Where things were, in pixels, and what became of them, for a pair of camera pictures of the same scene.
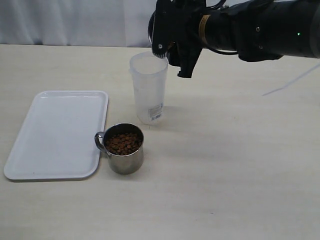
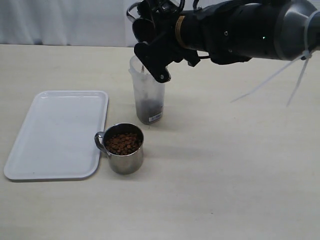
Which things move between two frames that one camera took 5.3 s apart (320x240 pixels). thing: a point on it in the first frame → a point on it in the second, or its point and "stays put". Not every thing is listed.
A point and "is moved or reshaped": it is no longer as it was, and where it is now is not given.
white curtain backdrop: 80,23 stays put
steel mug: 153,31 is moved or reshaped
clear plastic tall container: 149,73 stays put
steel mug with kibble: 123,143 stays put
